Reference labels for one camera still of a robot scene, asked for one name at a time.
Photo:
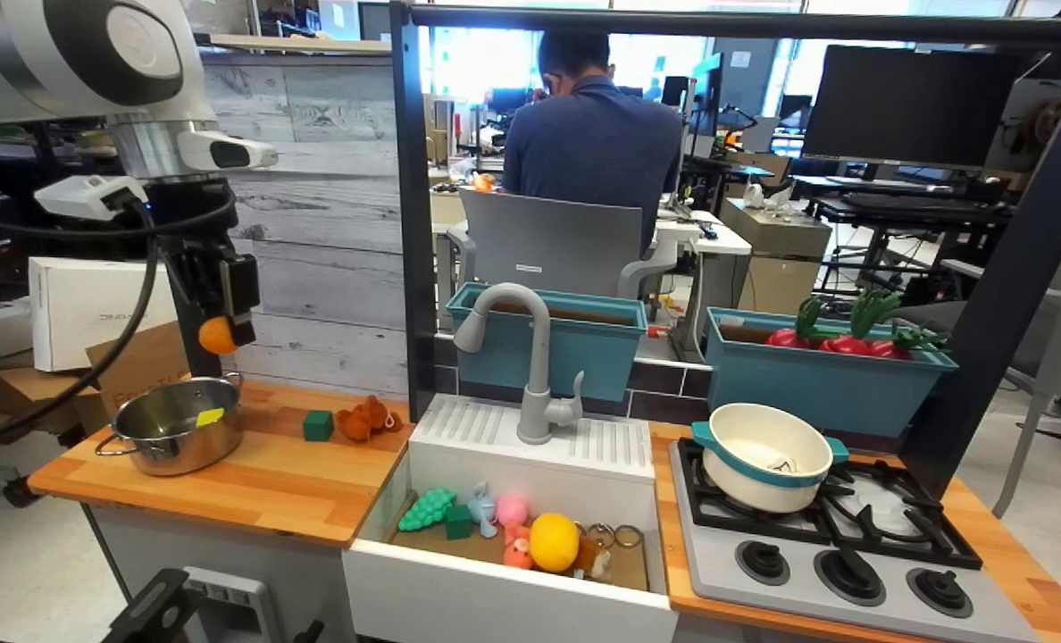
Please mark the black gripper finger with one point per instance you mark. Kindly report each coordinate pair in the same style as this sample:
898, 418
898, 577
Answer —
196, 312
246, 299

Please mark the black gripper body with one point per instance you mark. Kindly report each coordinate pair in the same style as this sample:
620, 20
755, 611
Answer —
196, 232

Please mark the orange toy ball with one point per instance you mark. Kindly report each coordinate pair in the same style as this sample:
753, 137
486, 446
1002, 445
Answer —
217, 338

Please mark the green cube block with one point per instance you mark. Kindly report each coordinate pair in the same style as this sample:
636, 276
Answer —
318, 427

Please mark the orange red toy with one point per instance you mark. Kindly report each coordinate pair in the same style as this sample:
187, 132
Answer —
366, 418

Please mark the round yellow plush toy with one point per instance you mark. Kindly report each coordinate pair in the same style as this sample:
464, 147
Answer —
554, 543

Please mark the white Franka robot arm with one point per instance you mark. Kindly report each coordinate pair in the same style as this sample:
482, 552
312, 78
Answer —
66, 59

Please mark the silver metal pot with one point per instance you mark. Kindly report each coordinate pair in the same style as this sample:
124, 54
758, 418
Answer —
176, 446

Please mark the grey toy kitchen cabinet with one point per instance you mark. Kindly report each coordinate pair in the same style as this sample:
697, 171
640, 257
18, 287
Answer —
196, 557

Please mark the green grape toy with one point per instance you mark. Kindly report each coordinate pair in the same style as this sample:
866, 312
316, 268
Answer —
427, 513

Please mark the grey toy faucet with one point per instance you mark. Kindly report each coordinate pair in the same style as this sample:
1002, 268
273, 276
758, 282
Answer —
536, 358

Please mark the dark green toy block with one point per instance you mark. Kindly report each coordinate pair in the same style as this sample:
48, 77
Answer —
464, 524

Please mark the light blue toy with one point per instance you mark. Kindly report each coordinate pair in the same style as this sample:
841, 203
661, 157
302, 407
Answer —
482, 506

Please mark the pink toy ball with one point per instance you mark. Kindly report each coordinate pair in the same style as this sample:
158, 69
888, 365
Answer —
512, 509

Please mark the orange pink bunny toy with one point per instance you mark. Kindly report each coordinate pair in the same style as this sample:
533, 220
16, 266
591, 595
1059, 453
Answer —
517, 546

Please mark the white toy sink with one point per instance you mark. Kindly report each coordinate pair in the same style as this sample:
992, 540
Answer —
507, 609

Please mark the grey toy stove top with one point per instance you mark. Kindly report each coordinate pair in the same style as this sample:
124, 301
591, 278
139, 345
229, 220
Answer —
720, 584

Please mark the red green toy vegetables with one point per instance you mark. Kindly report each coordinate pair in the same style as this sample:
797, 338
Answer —
844, 345

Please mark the grey wood-look back panel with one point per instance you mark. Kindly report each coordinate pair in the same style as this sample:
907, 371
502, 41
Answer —
316, 237

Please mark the white box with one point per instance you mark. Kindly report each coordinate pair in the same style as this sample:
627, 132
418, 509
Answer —
89, 308

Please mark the wooden shelf board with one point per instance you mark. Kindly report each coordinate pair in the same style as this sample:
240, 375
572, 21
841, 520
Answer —
302, 43

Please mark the grey office chair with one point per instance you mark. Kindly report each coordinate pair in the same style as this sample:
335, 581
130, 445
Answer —
553, 243

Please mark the empty teal planter box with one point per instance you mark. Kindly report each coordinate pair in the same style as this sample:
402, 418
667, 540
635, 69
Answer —
576, 352

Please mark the person in blue shirt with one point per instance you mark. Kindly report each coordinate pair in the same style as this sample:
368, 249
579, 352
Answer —
593, 147

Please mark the tan storage box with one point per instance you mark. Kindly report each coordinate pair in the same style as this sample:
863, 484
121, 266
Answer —
779, 228

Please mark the white bowl teal rim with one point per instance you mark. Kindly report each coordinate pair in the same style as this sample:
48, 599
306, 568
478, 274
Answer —
766, 457

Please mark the teal planter box with vegetables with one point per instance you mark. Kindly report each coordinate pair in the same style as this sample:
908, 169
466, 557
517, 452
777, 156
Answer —
816, 394

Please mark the black monitor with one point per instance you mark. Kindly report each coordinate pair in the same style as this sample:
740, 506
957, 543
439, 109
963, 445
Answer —
908, 109

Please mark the light grey chair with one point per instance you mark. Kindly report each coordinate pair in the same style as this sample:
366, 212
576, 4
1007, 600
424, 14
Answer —
1059, 358

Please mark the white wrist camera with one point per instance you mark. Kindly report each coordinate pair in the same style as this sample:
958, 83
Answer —
89, 199

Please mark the black kitchen frame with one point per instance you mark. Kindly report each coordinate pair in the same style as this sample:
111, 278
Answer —
410, 237

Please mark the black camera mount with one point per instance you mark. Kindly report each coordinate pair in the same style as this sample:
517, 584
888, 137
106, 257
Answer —
185, 609

